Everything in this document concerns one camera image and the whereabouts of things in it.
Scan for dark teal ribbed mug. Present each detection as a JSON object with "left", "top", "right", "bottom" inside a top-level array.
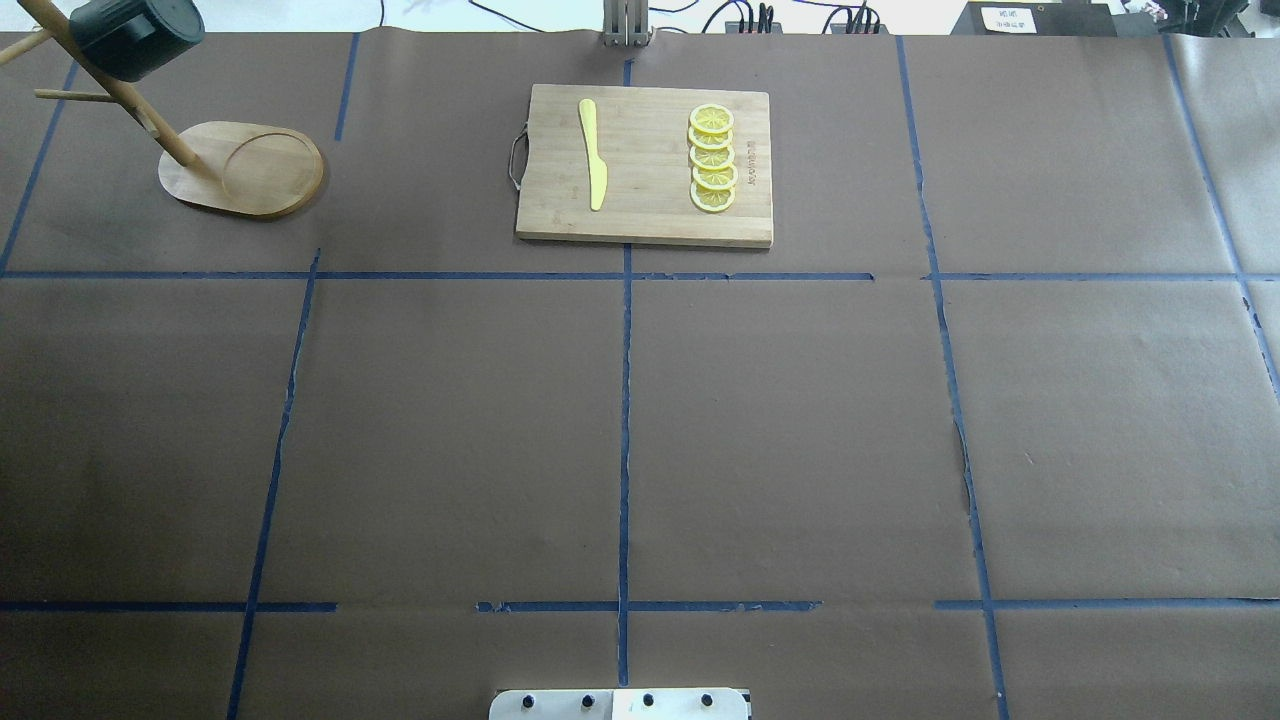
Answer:
[{"left": 69, "top": 1, "right": 206, "bottom": 83}]

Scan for wooden mug tree rack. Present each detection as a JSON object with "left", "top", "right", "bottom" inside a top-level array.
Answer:
[{"left": 3, "top": 1, "right": 325, "bottom": 220}]

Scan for bamboo cutting board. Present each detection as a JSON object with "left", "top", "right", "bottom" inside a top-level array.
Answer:
[{"left": 515, "top": 85, "right": 774, "bottom": 249}]

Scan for yellow plastic knife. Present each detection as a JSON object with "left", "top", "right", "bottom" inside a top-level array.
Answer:
[{"left": 579, "top": 97, "right": 608, "bottom": 211}]

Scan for black box with label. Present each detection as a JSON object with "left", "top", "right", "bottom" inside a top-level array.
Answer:
[{"left": 950, "top": 1, "right": 1117, "bottom": 37}]

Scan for aluminium camera post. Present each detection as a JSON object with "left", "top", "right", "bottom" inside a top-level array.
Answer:
[{"left": 602, "top": 0, "right": 653, "bottom": 47}]

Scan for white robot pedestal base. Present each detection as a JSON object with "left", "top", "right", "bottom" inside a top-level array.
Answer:
[{"left": 488, "top": 687, "right": 753, "bottom": 719}]

